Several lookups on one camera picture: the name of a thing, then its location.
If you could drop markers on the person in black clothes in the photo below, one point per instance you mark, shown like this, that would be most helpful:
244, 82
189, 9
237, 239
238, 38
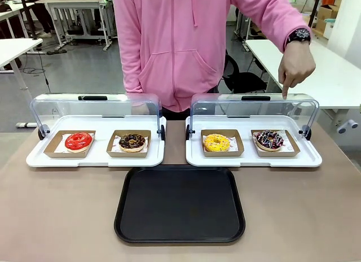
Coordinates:
42, 13

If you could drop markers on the dark donut with white drizzle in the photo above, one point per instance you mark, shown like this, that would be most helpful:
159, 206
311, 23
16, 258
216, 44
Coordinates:
262, 144

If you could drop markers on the black plastic serving tray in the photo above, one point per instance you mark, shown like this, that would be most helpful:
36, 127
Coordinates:
179, 204

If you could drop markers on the white background table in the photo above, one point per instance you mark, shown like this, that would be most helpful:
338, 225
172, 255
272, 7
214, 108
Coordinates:
11, 50
332, 75

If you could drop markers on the person's right arm pink sleeve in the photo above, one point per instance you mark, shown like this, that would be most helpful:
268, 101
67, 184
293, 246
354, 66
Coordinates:
127, 47

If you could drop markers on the black office chair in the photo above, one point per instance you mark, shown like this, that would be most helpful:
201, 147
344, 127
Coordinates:
248, 81

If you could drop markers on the yellow sprinkled donut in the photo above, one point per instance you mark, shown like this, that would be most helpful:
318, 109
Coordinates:
210, 144

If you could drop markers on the brown top white frame desk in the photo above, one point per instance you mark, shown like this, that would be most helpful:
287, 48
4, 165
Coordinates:
79, 2

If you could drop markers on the person torso pink hoodie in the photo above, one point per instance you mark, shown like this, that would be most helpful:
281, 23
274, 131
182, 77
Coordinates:
172, 47

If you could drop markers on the white display case base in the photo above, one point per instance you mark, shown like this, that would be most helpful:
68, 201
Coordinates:
98, 160
248, 161

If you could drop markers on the white desk with black post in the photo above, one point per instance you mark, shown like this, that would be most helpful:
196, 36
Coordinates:
14, 10

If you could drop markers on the black wristwatch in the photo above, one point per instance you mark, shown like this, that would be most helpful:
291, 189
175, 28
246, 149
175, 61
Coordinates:
299, 35

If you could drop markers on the red glazed donut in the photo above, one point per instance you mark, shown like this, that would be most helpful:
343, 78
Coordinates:
70, 143

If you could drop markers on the chocolate donut with nuts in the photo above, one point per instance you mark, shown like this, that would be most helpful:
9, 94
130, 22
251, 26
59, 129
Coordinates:
124, 144

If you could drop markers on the person's left hand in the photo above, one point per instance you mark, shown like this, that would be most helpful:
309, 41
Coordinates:
297, 64

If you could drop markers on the brown cardboard donut tray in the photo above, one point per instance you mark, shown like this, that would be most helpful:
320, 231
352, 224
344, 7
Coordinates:
111, 149
53, 147
238, 144
293, 149

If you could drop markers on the clear hinged display lid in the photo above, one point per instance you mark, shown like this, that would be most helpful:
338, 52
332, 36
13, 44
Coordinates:
253, 106
93, 106

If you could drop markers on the black power strip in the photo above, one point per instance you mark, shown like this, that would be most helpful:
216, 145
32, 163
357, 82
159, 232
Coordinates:
56, 51

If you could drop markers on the cardboard box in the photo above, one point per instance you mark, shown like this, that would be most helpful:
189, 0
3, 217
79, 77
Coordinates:
327, 15

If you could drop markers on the person's left forearm pink sleeve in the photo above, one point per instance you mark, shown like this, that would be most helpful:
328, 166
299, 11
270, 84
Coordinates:
270, 13

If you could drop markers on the white table foot with casters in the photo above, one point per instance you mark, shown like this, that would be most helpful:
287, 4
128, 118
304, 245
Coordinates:
348, 126

